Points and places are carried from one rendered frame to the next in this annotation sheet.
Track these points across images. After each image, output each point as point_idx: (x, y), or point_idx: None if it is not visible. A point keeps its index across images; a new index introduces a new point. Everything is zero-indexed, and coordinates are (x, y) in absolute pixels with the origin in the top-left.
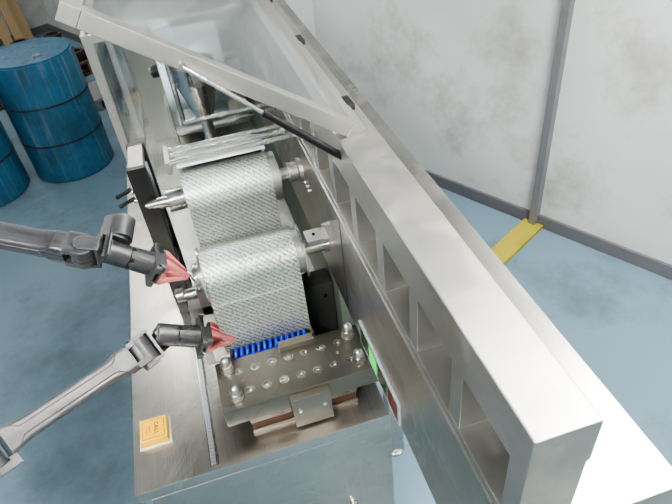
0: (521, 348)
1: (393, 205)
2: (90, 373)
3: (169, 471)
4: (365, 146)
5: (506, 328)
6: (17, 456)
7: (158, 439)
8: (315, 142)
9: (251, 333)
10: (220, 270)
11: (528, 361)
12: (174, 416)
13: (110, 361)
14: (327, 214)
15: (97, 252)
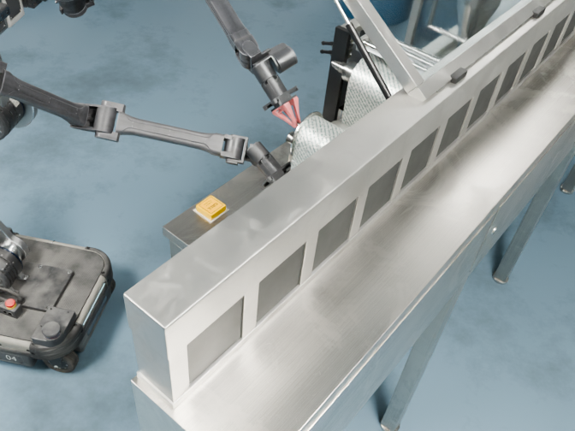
0: (211, 266)
1: (333, 149)
2: (191, 130)
3: (189, 234)
4: (403, 108)
5: (228, 252)
6: (115, 135)
7: (205, 213)
8: (375, 77)
9: None
10: (311, 138)
11: (199, 273)
12: (230, 212)
13: (207, 134)
14: None
15: (251, 60)
